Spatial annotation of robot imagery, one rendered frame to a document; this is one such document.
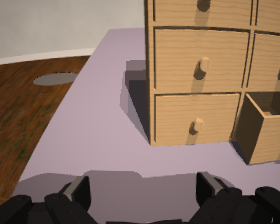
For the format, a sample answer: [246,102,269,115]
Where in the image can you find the tan wooden chest of drawers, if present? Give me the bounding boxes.
[144,0,280,146]

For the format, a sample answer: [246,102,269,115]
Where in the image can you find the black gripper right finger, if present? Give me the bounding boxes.
[182,171,280,224]

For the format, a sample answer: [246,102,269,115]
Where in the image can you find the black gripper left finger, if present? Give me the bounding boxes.
[0,176,98,224]

